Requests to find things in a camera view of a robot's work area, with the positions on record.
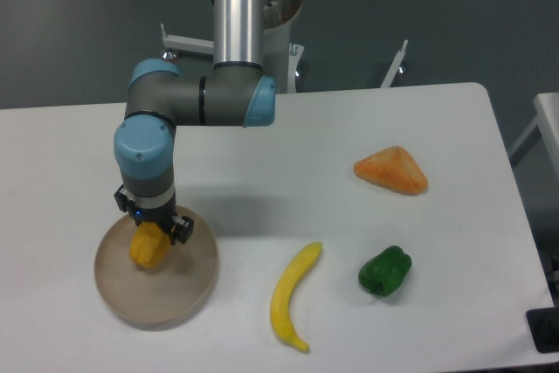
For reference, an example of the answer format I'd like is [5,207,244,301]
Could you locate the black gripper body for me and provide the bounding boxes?
[124,192,176,233]

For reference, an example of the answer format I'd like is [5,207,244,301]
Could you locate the yellow bell pepper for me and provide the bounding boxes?
[128,222,170,268]

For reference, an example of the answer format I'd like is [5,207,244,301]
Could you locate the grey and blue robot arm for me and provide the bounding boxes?
[114,0,276,244]

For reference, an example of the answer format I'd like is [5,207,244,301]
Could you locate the round beige plate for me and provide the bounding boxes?
[93,206,219,330]

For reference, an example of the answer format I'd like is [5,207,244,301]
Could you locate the green bell pepper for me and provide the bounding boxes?
[358,245,412,297]

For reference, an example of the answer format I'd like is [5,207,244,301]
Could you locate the yellow banana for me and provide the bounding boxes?
[269,242,323,354]

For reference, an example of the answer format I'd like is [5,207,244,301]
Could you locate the orange triangular bread piece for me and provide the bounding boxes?
[353,146,429,196]

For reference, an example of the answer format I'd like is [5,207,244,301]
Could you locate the black device at table edge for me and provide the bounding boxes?
[526,307,559,354]

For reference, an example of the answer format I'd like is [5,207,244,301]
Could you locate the white side table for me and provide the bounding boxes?
[507,92,558,173]

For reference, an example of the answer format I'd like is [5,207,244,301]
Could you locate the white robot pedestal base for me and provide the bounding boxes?
[158,0,411,95]

